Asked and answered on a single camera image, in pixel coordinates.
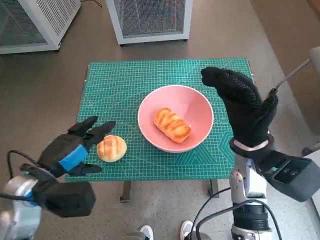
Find white right robot foot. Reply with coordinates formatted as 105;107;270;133
180;220;194;238

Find pink bowl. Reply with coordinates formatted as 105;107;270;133
137;84;215;154

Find long braided toy bread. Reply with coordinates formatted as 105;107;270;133
153;107;192;144

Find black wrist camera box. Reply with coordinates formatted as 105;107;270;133
32;180;97;218
257;149;315;203

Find white cabinet with perforated side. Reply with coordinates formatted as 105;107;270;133
0;0;82;55

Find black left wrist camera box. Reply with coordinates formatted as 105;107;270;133
32;180;97;218

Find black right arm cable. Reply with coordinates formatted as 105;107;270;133
196;199;252;240
191;187;232;240
259;201;280;240

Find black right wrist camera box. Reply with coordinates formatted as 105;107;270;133
257;149;315;203

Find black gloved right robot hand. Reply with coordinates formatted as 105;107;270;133
200;66;279;149

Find white cabinet with mesh panels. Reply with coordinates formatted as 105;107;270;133
106;0;193;46

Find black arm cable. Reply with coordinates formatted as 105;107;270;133
196;199;252;240
191;187;232;240
0;192;35;201
259;201;280;240
6;149;47;176

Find grey chair with metal legs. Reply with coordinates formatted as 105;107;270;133
268;46;320;156

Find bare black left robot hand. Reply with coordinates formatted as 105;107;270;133
37;115;117;179

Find green cutting mat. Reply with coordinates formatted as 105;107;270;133
65;57;252;182

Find grey metal table leg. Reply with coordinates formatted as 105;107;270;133
119;181;132;203
207;178;220;198

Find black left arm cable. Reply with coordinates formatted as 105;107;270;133
6;149;47;176
0;192;35;201

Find black floor cable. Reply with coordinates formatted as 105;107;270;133
79;0;102;8

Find round toy bread bun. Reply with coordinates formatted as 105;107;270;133
96;135;128;163

